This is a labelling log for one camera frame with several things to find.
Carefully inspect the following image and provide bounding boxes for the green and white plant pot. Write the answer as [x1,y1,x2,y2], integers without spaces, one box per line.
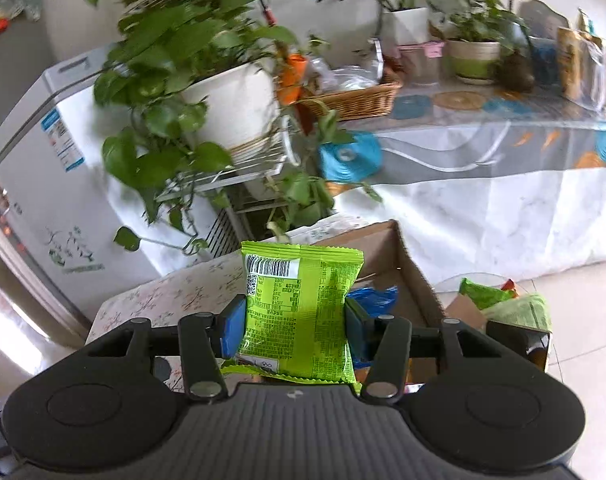
[445,39,501,85]

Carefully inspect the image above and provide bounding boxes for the table with white cloth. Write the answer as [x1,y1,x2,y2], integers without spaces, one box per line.
[323,77,606,283]

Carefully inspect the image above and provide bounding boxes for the white square plant pot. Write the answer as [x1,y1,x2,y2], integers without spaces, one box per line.
[383,7,431,48]

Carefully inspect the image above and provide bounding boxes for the clear plastic bag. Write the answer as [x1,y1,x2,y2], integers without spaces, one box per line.
[308,57,384,93]

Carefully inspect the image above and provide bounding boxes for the white chest freezer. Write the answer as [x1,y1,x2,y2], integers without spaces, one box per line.
[0,47,219,351]

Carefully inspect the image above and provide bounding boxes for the round woven coaster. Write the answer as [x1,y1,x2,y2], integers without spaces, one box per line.
[433,91,486,110]

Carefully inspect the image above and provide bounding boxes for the large white plant pot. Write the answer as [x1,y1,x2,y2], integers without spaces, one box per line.
[180,62,286,153]

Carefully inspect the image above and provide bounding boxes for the wicker basket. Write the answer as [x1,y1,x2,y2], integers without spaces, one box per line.
[295,77,404,122]

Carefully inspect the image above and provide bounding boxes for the cardboard box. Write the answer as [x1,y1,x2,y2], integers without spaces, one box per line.
[310,219,446,396]

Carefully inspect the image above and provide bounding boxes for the dark round object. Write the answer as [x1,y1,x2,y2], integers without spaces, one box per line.
[497,52,536,93]

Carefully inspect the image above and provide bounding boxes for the white metal plant rack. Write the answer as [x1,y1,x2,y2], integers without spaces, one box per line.
[153,110,304,256]

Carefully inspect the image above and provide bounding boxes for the clear bags of snacks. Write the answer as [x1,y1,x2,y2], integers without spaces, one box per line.
[556,7,606,111]

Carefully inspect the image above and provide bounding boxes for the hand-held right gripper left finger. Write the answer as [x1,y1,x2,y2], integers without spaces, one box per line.
[85,297,249,401]

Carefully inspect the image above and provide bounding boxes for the blue foil snack packet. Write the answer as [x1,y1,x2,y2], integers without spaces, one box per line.
[348,286,400,368]

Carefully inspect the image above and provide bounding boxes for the dark brown box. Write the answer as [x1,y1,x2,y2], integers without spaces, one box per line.
[486,319,551,372]

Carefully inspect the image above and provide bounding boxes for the blue jar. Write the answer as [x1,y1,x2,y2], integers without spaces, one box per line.
[528,35,564,86]

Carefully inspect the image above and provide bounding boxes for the pothos plant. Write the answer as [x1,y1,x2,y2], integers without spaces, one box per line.
[83,0,384,256]

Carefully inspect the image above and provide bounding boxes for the green plastic bag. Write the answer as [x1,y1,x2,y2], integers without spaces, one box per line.
[458,277,553,332]

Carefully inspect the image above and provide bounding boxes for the small leafy houseplant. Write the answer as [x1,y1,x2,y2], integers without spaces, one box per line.
[430,0,529,46]

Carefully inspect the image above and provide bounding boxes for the green snack packet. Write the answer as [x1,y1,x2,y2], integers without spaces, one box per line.
[220,241,365,395]

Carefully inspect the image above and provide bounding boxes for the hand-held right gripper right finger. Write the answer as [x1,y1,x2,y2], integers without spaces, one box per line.
[344,297,521,406]

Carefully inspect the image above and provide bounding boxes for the orange plastic item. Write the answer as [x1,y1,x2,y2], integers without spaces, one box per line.
[278,52,306,106]

